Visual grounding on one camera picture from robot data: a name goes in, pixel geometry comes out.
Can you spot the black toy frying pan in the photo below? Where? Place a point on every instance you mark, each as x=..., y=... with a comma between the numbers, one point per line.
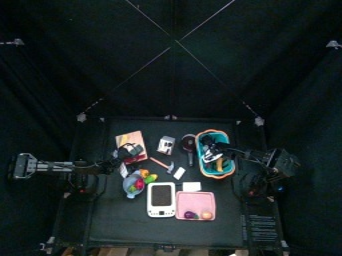
x=188, y=142

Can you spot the pale blue bowl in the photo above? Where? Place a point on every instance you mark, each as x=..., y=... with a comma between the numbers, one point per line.
x=128, y=182

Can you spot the metal table clamp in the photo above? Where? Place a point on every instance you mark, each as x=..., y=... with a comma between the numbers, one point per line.
x=165, y=247

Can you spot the white tablet device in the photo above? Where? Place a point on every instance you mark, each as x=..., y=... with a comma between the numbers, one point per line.
x=160, y=196

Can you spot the metal frame centre bracket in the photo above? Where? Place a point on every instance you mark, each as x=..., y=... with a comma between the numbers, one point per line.
x=169, y=117

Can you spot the green toy vegetable piece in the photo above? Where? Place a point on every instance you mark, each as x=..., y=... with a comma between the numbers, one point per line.
x=132, y=189

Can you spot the teal basket orange rim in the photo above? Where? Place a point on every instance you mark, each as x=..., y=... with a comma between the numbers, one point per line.
x=204, y=170

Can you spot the red toy tomato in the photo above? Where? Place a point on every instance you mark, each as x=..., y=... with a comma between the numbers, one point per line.
x=138, y=184

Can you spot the small yellow toy fruit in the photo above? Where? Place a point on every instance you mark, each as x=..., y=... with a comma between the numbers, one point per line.
x=144, y=172

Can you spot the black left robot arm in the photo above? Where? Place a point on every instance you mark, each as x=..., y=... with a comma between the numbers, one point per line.
x=53, y=165

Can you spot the pink square plate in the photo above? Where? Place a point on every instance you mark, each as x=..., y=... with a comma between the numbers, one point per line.
x=195, y=201

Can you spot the white toy utensil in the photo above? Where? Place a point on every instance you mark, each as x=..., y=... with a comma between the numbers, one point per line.
x=212, y=156

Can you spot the white toy knife block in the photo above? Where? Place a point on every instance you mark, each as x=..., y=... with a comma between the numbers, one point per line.
x=165, y=144

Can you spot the toy corn cob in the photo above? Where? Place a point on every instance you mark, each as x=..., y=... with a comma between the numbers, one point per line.
x=150, y=178

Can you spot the orange toy ball fruit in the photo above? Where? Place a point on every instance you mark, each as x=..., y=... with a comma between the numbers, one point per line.
x=205, y=215

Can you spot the purple toy eggplant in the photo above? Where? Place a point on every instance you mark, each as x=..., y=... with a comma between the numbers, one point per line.
x=189, y=215

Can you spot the yellow orange toy piece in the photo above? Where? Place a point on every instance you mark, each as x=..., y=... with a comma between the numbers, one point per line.
x=219, y=165

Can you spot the metal frame corner bracket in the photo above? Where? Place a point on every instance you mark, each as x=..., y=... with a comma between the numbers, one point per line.
x=332, y=44
x=17, y=42
x=81, y=117
x=259, y=121

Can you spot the flat white card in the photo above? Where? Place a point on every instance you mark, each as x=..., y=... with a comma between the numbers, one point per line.
x=191, y=186

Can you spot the small white block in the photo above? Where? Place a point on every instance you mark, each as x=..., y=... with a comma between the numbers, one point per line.
x=179, y=173

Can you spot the metal table foot bracket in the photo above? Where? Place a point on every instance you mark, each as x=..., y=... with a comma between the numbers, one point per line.
x=46, y=246

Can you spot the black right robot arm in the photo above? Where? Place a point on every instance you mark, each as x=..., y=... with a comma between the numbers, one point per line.
x=277, y=163

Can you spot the printed label sticker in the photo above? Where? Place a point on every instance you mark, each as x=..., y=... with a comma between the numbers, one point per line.
x=261, y=228

